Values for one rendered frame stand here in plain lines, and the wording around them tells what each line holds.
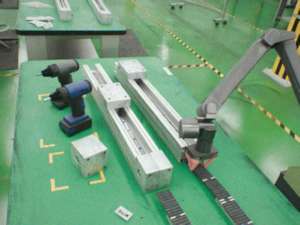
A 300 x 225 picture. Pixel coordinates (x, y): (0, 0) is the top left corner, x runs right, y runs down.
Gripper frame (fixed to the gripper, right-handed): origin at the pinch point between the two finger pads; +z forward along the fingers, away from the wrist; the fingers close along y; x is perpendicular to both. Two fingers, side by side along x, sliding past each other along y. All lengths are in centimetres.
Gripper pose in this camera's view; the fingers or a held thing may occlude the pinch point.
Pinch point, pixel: (197, 166)
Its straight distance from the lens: 108.6
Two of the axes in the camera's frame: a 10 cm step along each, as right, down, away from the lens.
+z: -1.1, 8.3, 5.4
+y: -9.0, 1.5, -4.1
